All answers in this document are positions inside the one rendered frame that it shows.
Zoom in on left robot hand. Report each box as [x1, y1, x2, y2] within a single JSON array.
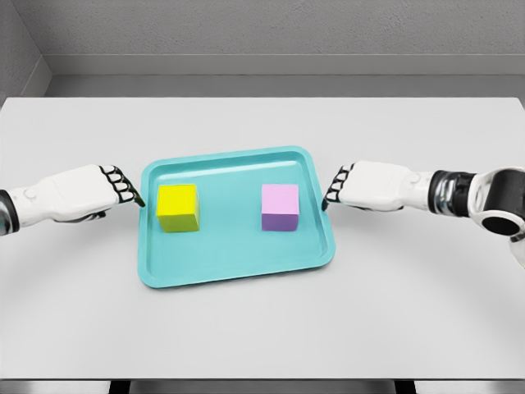
[[45, 163, 147, 225]]

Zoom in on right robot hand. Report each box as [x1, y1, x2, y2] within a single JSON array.
[[321, 160, 411, 213]]

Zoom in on yellow cube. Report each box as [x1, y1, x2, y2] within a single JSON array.
[[156, 183, 202, 234]]

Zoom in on teal rectangular tray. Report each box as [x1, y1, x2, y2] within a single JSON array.
[[135, 144, 338, 290]]

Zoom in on pink purple cube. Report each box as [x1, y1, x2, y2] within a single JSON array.
[[261, 183, 299, 231]]

